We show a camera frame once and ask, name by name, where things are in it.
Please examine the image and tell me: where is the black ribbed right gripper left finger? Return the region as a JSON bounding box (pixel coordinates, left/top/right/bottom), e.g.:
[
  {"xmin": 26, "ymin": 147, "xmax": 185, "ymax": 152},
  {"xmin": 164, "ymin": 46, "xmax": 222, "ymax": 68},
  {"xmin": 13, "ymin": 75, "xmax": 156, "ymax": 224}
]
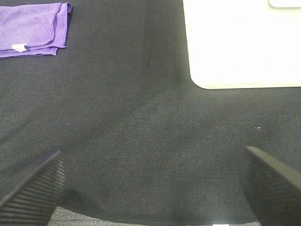
[{"xmin": 0, "ymin": 151, "xmax": 65, "ymax": 226}]

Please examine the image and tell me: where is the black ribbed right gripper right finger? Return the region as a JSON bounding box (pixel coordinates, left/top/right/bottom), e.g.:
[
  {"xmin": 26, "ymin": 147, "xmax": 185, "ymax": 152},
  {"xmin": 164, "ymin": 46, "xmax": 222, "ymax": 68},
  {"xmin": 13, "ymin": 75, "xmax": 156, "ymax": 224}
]
[{"xmin": 240, "ymin": 146, "xmax": 301, "ymax": 226}]

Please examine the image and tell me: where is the folded purple towel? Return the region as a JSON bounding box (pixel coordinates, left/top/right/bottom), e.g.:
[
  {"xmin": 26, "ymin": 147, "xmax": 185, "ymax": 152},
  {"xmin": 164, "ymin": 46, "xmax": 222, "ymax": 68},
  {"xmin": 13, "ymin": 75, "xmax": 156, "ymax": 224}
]
[{"xmin": 0, "ymin": 2, "xmax": 71, "ymax": 58}]

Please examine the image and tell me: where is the white plastic bin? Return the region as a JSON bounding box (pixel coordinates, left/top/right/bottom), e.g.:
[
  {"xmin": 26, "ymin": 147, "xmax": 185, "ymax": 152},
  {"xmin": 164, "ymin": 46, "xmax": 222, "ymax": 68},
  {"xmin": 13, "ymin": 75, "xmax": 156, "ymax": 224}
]
[{"xmin": 183, "ymin": 0, "xmax": 301, "ymax": 89}]

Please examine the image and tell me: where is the black fabric table cover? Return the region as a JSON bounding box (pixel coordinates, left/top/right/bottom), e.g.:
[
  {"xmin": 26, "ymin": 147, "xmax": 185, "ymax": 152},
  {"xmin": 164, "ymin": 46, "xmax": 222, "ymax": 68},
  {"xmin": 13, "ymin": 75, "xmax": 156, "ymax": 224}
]
[{"xmin": 0, "ymin": 0, "xmax": 301, "ymax": 226}]

